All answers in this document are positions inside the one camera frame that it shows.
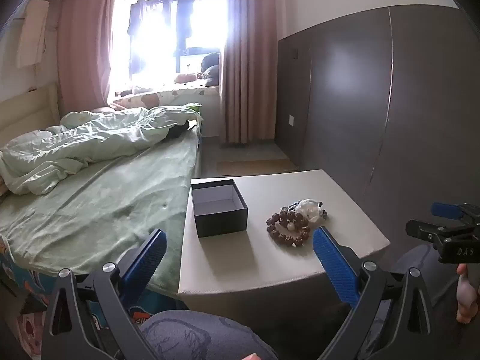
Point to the pink curtain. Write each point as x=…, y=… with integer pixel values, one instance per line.
x=90, y=45
x=247, y=63

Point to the white square table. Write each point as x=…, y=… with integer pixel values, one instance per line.
x=337, y=191

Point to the pink plush cushion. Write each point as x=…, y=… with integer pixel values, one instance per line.
x=185, y=77

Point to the white air conditioner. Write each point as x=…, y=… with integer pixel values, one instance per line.
x=33, y=33

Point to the dark hanging garment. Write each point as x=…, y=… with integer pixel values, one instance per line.
x=135, y=17
x=185, y=18

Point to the white wall socket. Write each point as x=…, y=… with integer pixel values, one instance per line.
x=291, y=120

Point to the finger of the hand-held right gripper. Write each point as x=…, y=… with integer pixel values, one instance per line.
x=423, y=229
x=446, y=210

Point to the person's right hand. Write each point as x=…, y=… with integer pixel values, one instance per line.
x=465, y=292

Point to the bright green small item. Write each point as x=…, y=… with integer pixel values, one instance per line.
x=194, y=108

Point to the light green quilt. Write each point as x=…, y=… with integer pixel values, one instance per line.
x=93, y=135

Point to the dark grey wardrobe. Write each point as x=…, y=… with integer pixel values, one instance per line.
x=375, y=101

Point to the white carved jewelry piece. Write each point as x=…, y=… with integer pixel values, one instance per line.
x=309, y=208

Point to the person's left leg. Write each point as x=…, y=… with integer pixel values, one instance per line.
x=198, y=337

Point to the patterned window seat cushion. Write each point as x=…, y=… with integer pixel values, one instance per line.
x=157, y=97

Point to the dark round pillow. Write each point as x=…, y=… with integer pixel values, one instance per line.
x=212, y=69

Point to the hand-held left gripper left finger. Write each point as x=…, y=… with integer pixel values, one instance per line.
x=150, y=255

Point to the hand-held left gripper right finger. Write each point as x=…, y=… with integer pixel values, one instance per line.
x=333, y=262

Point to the black cloth item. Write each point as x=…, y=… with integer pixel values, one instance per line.
x=179, y=129

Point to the black gift box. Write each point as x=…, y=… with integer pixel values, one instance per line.
x=221, y=225

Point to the beige bed headboard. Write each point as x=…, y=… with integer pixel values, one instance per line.
x=26, y=112

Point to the green bed sheet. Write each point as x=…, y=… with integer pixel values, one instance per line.
x=112, y=213

